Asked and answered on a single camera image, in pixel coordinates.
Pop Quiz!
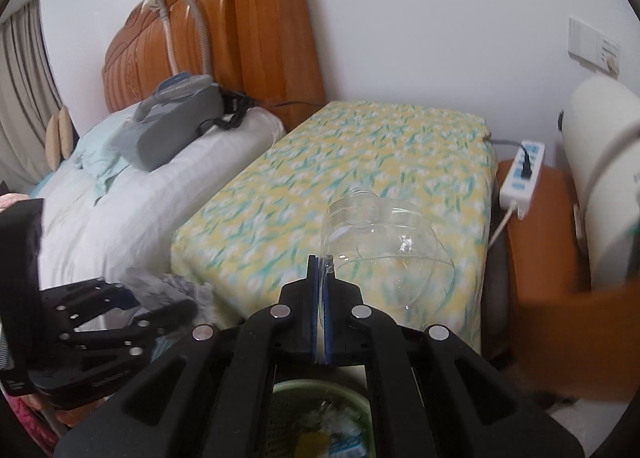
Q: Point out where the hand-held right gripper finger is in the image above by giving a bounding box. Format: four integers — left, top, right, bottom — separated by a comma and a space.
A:
54, 254, 321, 458
320, 258, 586, 458

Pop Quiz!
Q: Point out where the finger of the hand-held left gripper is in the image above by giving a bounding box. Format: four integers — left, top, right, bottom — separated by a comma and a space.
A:
40, 277, 137, 333
64, 298, 199, 357

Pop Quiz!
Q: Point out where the green plastic mesh basket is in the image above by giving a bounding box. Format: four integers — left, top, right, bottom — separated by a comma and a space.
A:
272, 380, 375, 458

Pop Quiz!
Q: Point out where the clear plastic bottle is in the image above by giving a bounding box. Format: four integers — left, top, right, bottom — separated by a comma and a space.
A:
320, 187, 456, 319

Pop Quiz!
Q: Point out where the crumpled grey wrapper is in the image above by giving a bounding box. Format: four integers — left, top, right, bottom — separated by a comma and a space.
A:
125, 273, 216, 324

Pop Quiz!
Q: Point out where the white pillow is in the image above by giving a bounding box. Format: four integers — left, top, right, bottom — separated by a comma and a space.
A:
30, 103, 287, 299

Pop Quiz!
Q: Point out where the light teal cloth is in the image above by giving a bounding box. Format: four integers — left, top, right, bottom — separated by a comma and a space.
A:
72, 125, 136, 201

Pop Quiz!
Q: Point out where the yellow floral tablecloth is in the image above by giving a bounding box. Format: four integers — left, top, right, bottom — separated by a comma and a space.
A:
171, 100, 496, 354

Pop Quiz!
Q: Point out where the beige round cushion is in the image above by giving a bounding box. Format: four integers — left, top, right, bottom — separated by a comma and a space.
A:
45, 106, 76, 171

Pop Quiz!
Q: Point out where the orange chair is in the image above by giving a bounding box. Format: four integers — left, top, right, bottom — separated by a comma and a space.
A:
495, 158, 640, 399

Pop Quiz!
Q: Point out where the beige curtain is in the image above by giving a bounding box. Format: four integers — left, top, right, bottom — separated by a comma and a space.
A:
0, 0, 66, 189

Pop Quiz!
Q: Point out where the white power strip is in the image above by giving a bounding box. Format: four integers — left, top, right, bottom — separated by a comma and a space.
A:
500, 139, 545, 219

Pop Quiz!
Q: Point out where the wooden headboard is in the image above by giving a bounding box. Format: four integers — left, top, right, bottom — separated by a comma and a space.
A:
102, 0, 327, 131

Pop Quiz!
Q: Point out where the white round appliance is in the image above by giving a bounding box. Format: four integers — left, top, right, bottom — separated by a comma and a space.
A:
557, 76, 640, 289

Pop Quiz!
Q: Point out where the white power strip cable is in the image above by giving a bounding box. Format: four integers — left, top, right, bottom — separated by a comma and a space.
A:
487, 205, 518, 246

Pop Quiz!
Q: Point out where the black strap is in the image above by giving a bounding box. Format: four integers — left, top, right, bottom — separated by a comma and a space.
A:
199, 91, 256, 131

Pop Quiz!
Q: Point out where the grey ribbed hose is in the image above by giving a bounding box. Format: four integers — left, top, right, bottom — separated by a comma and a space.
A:
135, 0, 213, 112

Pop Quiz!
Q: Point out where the white wall switch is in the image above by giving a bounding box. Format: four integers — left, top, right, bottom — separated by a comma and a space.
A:
567, 16, 621, 76

